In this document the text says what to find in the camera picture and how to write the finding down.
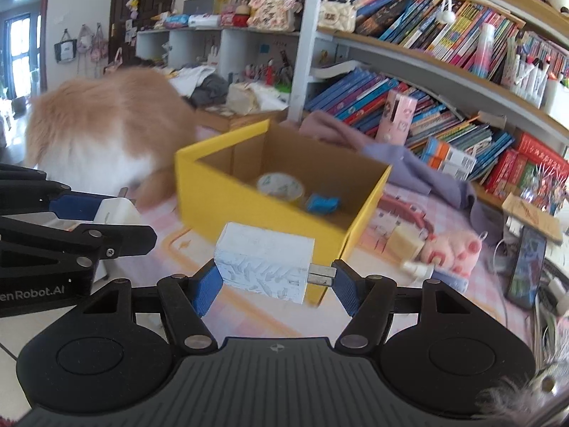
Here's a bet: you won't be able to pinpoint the beige block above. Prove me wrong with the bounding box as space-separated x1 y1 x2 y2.
389 222 425 261

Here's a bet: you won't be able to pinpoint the orange white cat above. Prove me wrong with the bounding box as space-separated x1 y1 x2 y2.
24 67 201 210

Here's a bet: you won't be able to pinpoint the white wooden bookshelf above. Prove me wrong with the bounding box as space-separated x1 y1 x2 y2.
289 0 569 214

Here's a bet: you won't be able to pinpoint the brown paper envelope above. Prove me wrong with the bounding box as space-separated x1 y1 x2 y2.
502 192 564 244

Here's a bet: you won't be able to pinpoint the purple cloth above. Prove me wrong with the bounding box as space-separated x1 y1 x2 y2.
300 111 492 241

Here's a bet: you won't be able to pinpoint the red flat box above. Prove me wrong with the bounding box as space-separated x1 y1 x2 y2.
516 132 569 174

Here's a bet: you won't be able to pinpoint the grey white clothes heap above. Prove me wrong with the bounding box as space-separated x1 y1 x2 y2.
171 66 229 107

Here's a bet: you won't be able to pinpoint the white quilted purse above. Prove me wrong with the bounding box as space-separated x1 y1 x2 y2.
320 0 356 33

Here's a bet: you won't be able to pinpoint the row of blue books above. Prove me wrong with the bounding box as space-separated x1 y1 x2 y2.
304 69 516 183

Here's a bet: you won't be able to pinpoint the white charger plug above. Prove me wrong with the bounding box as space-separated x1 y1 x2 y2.
92 188 144 283
214 221 336 305

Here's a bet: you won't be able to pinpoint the white pen container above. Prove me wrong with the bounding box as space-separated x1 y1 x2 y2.
543 78 569 118

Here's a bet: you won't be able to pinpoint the grey fur trim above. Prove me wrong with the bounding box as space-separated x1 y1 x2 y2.
478 360 569 427

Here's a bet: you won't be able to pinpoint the crumpled beige bag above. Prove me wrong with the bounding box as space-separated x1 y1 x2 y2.
227 82 285 116

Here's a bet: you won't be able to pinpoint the dark wooden door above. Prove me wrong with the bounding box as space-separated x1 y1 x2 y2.
109 0 179 67

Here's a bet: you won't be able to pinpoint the floral dress doll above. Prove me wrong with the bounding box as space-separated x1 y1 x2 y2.
246 0 298 32

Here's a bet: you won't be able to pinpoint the shiny colourful trinket packs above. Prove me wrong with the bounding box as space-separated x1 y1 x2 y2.
520 164 565 214

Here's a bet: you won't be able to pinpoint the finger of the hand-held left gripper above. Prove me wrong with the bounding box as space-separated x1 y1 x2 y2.
0 216 157 279
0 164 105 222

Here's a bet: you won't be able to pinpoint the pink plush paw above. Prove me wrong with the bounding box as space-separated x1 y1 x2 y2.
415 227 483 276

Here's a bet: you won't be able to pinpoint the glass balcony door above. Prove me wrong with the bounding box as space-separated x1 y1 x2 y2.
0 11 45 103

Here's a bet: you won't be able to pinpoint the hanging bags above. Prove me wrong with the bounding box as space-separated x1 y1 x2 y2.
53 22 110 76

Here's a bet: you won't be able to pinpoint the yellow tape roll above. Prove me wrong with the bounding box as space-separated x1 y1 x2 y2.
256 173 305 207

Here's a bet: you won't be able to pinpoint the bundle of marker pens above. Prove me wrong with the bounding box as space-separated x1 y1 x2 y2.
501 36 554 107

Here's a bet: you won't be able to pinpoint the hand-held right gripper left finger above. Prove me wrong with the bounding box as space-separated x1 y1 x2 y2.
75 260 223 351

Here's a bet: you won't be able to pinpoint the pink checked tablecloth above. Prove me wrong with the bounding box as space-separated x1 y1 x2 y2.
102 111 538 357

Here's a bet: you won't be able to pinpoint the red thick book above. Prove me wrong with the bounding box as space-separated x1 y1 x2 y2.
484 149 519 194

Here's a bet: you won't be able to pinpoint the row of colourful books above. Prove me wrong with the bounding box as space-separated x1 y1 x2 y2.
351 0 521 81

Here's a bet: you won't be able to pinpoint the small blue clip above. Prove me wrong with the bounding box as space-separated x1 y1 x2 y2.
306 193 341 215

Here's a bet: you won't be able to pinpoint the black smartphone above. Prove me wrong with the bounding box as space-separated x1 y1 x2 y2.
507 226 547 310

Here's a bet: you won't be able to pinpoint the pink cylinder bottle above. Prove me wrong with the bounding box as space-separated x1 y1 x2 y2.
377 90 419 145

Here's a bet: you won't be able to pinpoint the orange blue white box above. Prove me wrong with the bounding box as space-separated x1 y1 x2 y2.
420 151 467 181
427 137 476 170

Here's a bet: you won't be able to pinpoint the pink blue tube bottle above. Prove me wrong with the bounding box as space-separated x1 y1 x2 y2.
475 22 496 78

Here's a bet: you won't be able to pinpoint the white side shelf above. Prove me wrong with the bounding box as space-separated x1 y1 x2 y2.
135 27 301 112

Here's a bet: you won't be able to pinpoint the yellow cardboard box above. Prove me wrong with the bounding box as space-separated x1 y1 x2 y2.
174 119 393 307

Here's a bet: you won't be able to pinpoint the brown cardboard tray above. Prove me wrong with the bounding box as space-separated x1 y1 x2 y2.
196 107 289 132

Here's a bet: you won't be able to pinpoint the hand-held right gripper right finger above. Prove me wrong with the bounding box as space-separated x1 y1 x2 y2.
331 260 483 351

